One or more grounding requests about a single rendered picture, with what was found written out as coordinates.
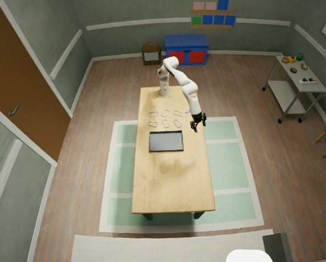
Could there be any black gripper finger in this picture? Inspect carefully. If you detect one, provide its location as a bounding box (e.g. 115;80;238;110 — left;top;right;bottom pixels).
200;112;207;126
190;120;199;133

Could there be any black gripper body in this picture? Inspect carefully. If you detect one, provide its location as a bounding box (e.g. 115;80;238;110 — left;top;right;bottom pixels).
191;112;202;123

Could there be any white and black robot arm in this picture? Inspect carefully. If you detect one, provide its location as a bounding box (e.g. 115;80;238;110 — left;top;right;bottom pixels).
158;57;201;115

